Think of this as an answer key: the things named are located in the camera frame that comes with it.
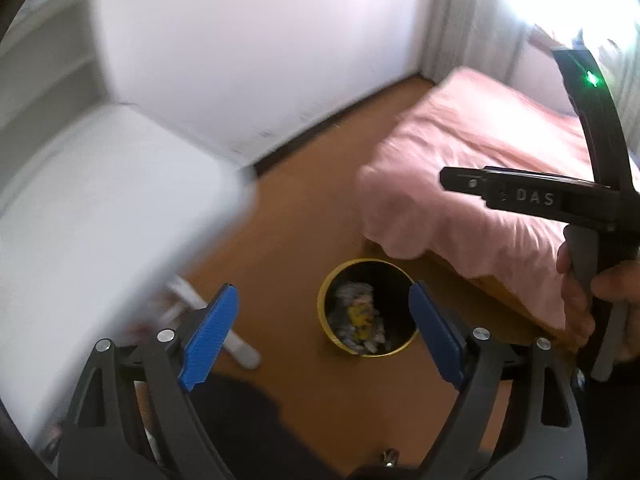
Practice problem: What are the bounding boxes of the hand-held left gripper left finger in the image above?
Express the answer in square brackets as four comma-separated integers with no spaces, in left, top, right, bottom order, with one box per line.
[56,282,241,480]

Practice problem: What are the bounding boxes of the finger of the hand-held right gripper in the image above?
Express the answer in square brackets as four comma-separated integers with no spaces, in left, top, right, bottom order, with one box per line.
[439,165,501,196]

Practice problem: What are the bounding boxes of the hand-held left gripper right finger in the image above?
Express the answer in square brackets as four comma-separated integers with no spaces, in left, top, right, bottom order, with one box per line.
[407,280,590,480]

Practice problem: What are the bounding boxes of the silver wrapper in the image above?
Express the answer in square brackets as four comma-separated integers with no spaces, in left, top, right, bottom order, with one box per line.
[330,327,388,356]

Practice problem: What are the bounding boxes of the yellow snack bag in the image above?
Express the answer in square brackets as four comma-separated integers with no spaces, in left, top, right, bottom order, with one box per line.
[347,305,378,331]

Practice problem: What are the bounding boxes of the grey wrapper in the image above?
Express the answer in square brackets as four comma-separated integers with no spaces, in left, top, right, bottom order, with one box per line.
[334,282,376,308]

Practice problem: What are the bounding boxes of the yellow rimmed black bin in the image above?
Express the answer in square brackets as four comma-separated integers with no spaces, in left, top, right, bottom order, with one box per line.
[316,258,421,359]

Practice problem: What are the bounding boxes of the person's right hand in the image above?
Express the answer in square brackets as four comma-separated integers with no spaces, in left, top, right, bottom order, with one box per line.
[556,241,640,364]

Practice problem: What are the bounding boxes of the bed with pink cover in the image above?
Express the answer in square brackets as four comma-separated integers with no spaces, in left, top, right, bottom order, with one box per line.
[356,66,640,335]

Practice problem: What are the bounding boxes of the person's dark pants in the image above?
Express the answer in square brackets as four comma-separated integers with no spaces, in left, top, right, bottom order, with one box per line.
[187,370,351,480]

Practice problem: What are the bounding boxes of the white desk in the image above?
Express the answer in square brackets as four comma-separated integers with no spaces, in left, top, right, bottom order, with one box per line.
[0,102,263,461]

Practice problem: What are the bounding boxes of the white curtain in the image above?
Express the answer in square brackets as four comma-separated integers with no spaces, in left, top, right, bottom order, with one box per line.
[419,0,532,88]

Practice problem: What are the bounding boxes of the white desk shelf unit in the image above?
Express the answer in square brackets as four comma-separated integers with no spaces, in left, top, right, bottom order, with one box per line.
[0,0,117,201]

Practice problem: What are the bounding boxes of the wooden bed frame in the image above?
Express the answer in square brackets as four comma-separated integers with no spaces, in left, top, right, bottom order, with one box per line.
[362,237,583,348]

